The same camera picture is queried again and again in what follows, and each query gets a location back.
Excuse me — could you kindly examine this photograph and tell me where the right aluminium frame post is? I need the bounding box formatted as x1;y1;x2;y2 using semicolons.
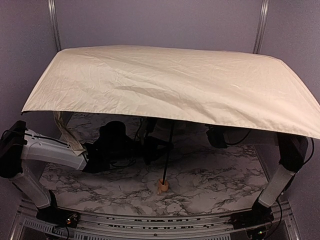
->
253;0;270;54

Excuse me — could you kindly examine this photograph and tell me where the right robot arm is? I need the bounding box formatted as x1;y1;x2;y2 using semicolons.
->
205;124;310;230

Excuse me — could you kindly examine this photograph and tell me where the aluminium frame post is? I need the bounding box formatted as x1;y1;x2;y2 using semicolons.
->
47;0;62;52
253;0;270;54

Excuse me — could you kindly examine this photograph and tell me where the aluminium front rail base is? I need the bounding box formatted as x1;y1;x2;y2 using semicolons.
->
8;199;301;240

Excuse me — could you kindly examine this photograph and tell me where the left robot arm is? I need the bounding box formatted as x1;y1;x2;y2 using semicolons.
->
0;118;174;228

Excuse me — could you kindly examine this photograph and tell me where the beige folding umbrella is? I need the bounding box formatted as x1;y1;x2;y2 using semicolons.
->
20;44;320;196

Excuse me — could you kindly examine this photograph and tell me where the left aluminium frame post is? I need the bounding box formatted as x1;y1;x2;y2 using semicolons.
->
47;0;62;52

